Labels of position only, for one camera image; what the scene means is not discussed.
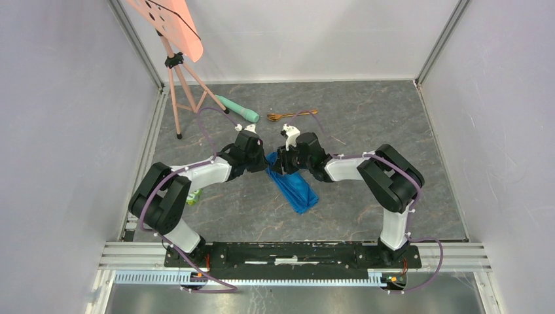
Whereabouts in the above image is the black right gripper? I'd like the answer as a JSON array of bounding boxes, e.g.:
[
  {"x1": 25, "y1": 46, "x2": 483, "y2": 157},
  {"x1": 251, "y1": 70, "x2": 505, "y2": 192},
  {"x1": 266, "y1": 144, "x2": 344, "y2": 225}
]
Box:
[{"x1": 271, "y1": 141, "x2": 313, "y2": 176}]

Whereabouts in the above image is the blue cloth napkin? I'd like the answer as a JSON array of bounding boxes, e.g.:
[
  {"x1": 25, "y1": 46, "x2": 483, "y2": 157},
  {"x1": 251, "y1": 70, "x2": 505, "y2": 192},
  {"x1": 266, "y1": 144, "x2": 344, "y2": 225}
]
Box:
[{"x1": 266, "y1": 152, "x2": 319, "y2": 215}]

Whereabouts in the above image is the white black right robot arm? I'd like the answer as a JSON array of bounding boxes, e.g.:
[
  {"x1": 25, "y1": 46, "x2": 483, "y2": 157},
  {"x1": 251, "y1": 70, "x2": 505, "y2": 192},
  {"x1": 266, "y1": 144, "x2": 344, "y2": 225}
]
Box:
[{"x1": 272, "y1": 126, "x2": 425, "y2": 267}]

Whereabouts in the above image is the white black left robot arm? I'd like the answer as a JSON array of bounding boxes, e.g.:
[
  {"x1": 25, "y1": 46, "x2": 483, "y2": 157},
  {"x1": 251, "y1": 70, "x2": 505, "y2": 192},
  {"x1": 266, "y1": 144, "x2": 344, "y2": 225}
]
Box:
[{"x1": 128, "y1": 125, "x2": 268, "y2": 267}]

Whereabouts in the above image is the mint green flashlight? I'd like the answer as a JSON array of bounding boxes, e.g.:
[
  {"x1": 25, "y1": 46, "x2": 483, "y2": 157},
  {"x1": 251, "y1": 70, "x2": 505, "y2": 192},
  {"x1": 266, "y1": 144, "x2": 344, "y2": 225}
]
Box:
[{"x1": 216, "y1": 95, "x2": 260, "y2": 123}]

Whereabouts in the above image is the gold spoon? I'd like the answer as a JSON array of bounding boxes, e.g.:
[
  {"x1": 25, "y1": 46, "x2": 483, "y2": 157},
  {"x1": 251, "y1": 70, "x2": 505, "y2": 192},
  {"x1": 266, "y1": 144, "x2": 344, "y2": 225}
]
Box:
[{"x1": 266, "y1": 109, "x2": 318, "y2": 122}]

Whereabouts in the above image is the green owl toy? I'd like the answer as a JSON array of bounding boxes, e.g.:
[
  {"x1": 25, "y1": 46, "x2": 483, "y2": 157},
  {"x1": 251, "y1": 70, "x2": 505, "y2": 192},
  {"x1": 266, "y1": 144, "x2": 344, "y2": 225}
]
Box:
[{"x1": 186, "y1": 189, "x2": 202, "y2": 205}]

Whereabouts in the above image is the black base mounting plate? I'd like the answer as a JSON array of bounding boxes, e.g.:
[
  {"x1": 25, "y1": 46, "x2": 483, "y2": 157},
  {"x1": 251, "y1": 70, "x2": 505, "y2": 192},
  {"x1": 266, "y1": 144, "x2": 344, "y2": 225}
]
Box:
[{"x1": 189, "y1": 241, "x2": 422, "y2": 280}]

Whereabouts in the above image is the pink music stand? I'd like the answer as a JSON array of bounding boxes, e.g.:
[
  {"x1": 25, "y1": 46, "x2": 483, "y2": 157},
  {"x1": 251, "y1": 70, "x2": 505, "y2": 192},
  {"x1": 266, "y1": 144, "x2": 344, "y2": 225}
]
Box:
[{"x1": 128, "y1": 0, "x2": 229, "y2": 139}]

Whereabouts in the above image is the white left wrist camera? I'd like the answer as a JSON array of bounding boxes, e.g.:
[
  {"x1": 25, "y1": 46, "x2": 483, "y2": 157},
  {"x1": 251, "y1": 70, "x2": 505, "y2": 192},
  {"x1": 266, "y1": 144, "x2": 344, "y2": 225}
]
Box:
[{"x1": 234, "y1": 124, "x2": 256, "y2": 133}]

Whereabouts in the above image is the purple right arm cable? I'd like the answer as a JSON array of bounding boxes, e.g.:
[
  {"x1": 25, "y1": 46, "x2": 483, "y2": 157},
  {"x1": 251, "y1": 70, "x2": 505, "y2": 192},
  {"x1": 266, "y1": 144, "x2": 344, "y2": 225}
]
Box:
[{"x1": 287, "y1": 109, "x2": 445, "y2": 294}]

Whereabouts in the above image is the white cable duct strip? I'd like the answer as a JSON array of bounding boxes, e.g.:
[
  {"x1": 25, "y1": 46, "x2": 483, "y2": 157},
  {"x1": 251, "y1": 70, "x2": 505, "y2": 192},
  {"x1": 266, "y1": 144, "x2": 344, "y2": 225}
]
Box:
[{"x1": 114, "y1": 270, "x2": 386, "y2": 288}]

